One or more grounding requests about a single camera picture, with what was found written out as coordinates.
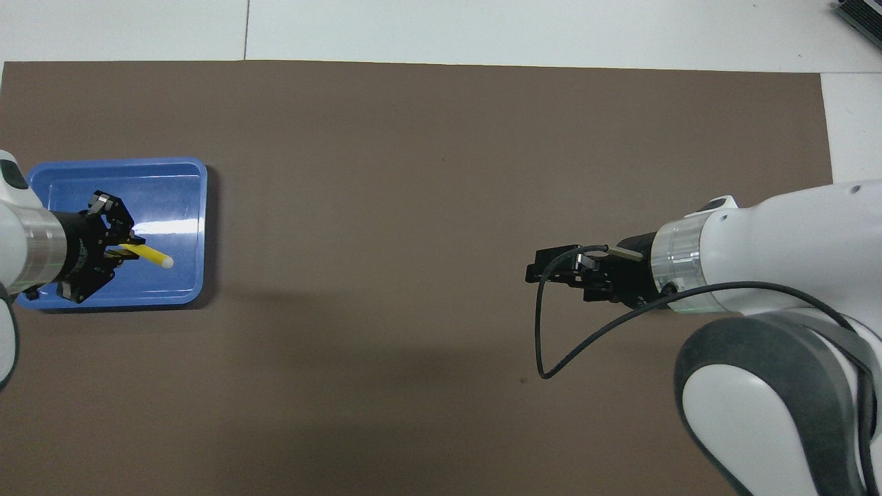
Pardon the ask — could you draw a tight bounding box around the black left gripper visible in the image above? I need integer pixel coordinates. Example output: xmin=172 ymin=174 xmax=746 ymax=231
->
xmin=24 ymin=191 xmax=147 ymax=304

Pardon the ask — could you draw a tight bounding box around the yellow highlighter pen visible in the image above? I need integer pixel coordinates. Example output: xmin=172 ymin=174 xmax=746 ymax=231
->
xmin=120 ymin=242 xmax=175 ymax=270

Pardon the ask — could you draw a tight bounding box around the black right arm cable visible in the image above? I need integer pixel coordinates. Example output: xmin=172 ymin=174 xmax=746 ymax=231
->
xmin=535 ymin=244 xmax=881 ymax=496

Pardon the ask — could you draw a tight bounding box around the brown table mat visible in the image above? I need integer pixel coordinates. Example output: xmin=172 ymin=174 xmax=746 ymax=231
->
xmin=0 ymin=60 xmax=868 ymax=496

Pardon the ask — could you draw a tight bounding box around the blue plastic tray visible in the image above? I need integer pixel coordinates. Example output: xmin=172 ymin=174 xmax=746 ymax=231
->
xmin=14 ymin=157 xmax=209 ymax=311

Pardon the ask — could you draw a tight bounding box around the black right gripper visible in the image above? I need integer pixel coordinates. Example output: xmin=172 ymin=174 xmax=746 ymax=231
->
xmin=525 ymin=231 xmax=664 ymax=309

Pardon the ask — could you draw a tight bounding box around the grey ribbed device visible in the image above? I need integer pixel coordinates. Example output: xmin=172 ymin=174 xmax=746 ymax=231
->
xmin=830 ymin=0 xmax=882 ymax=40

